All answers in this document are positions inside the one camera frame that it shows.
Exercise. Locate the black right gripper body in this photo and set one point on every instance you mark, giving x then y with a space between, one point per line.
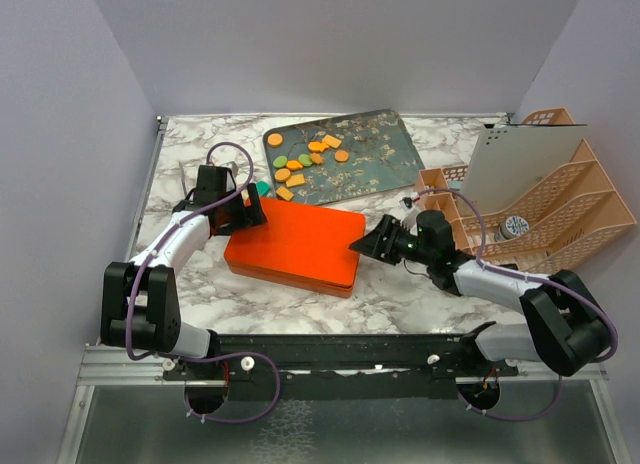
410 249

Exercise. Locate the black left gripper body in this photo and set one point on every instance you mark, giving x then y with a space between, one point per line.
233 215

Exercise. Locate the orange tin lid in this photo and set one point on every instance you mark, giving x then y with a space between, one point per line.
302 240

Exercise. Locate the orange cookie tin box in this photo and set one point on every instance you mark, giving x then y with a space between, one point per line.
290 280

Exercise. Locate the silver metal tongs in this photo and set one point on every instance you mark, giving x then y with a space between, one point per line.
182 178

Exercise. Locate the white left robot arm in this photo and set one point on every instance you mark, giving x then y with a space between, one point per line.
140 306

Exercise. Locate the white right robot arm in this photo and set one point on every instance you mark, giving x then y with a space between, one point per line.
564 327

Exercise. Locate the teal grey eraser block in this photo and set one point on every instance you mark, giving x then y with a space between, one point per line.
263 188

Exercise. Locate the rectangular yellow biscuit front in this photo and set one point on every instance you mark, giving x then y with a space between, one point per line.
285 194

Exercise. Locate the rectangular yellow biscuit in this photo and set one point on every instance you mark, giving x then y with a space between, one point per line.
295 181
332 141
285 194

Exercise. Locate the round biscuit cookie left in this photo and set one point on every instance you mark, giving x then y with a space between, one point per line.
282 175

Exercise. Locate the round biscuit cookie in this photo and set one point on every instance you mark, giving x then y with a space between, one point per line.
341 156
282 175
275 139

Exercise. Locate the rectangular yellow biscuit middle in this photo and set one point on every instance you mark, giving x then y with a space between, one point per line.
295 181

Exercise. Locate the green macaron left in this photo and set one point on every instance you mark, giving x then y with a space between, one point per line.
280 162

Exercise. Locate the green macaron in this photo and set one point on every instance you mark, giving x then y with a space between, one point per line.
305 160
280 162

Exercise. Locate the orange fish cookie left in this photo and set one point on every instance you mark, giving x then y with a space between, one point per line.
294 165

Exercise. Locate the orange fish cookie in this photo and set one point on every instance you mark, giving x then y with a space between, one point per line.
294 165
317 147

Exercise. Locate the round biscuit cookie far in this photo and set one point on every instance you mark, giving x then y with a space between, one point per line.
275 139

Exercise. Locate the green macaron right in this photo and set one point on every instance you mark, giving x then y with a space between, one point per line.
305 160

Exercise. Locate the dark floral serving tray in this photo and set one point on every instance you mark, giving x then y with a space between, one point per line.
382 156

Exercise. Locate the small orange flower cookie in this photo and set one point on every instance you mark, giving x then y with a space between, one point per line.
317 158

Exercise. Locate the blue patterned round jar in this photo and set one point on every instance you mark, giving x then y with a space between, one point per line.
512 227

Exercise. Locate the orange fish cookie upper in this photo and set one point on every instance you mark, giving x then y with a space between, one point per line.
317 147

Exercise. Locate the round biscuit cookie upper right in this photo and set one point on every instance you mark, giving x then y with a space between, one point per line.
341 156

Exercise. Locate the rectangular yellow biscuit upper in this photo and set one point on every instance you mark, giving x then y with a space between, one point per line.
332 141

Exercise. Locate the white perforated board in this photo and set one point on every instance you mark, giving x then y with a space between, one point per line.
508 160

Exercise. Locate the peach plastic desk organizer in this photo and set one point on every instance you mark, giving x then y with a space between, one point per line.
573 214

